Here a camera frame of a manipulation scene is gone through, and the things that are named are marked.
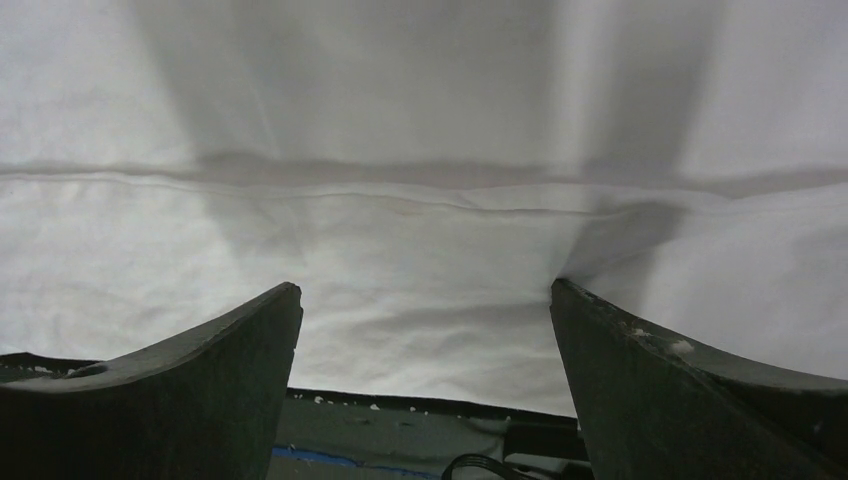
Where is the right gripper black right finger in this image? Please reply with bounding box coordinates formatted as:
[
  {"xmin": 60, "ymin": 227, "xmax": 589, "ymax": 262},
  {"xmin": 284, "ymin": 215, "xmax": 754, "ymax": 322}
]
[{"xmin": 550, "ymin": 279, "xmax": 847, "ymax": 479}]

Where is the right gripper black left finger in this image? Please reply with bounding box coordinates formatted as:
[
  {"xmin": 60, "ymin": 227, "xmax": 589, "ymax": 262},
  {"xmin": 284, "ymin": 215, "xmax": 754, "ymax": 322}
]
[{"xmin": 1, "ymin": 283, "xmax": 303, "ymax": 479}]

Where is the white t shirt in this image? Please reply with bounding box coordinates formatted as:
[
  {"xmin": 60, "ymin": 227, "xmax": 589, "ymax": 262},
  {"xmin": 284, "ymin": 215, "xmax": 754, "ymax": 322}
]
[{"xmin": 0, "ymin": 170, "xmax": 848, "ymax": 419}]

